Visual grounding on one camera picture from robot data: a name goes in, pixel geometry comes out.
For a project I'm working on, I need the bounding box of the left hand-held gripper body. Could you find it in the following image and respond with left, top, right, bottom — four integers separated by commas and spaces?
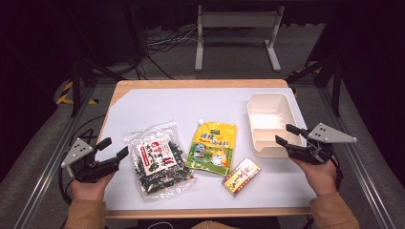
60, 137, 122, 184

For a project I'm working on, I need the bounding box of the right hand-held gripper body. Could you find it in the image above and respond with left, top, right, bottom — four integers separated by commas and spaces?
285, 122, 358, 166

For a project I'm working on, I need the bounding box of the white plastic container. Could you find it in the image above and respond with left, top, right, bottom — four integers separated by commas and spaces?
246, 92, 306, 159

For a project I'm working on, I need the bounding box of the clear bag of dried seaweed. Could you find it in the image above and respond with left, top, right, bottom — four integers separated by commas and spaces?
123, 119, 198, 203

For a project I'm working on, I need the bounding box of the yellow spouted pouch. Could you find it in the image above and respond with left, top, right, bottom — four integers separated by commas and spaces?
185, 118, 238, 177

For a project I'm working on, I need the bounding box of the person's left hand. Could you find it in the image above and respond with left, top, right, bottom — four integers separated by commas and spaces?
70, 171, 117, 202

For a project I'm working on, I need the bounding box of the person's right hand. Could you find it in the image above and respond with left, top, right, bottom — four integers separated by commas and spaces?
290, 152, 340, 198

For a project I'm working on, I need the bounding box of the small yellow red box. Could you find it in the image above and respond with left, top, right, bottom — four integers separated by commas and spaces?
221, 156, 262, 198

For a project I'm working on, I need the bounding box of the black tripod stand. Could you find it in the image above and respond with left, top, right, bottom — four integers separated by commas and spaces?
68, 55, 128, 117
286, 52, 346, 117

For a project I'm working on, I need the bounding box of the yellow black striped tape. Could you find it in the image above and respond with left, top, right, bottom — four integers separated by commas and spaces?
55, 80, 98, 106

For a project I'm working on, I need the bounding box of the white table mat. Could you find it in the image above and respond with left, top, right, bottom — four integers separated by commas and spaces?
103, 87, 318, 212

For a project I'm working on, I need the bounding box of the white metal stand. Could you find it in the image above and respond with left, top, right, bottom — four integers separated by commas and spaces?
194, 4, 286, 73

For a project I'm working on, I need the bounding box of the black floor cable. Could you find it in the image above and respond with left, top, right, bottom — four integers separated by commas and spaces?
68, 114, 108, 147

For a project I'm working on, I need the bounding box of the left hand-held gripper cable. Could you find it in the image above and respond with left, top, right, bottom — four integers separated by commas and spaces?
57, 165, 75, 205

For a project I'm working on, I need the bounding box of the hand-held gripper cable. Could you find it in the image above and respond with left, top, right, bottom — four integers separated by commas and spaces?
330, 155, 346, 193
57, 165, 75, 205

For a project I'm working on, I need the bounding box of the right hand-held gripper cable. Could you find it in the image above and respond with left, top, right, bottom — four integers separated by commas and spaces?
330, 155, 346, 193

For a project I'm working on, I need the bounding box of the aluminium rail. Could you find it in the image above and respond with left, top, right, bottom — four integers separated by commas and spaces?
12, 85, 96, 229
318, 87, 398, 229

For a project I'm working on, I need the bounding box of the bundle of floor cables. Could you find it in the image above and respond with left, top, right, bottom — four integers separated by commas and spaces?
145, 26, 199, 54

